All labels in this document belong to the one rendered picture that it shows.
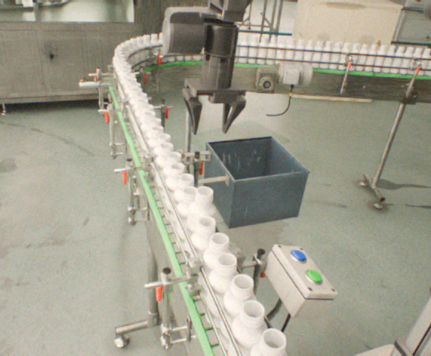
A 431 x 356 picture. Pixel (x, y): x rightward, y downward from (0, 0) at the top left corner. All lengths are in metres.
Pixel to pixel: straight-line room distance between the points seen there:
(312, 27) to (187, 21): 4.35
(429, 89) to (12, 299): 2.86
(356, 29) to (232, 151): 3.69
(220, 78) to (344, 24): 4.43
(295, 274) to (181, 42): 0.48
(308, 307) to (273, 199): 0.74
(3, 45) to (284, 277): 3.71
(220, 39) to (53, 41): 3.52
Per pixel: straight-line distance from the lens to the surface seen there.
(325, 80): 2.70
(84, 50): 4.15
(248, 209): 1.45
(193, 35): 0.66
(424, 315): 1.25
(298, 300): 0.78
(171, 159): 1.02
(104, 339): 2.05
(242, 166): 1.72
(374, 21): 5.20
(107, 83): 1.87
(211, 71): 0.69
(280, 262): 0.82
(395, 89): 2.91
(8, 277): 2.46
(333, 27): 5.05
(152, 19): 6.15
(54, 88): 4.26
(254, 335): 0.67
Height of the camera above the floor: 1.66
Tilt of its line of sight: 32 degrees down
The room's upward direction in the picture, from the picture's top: 5 degrees clockwise
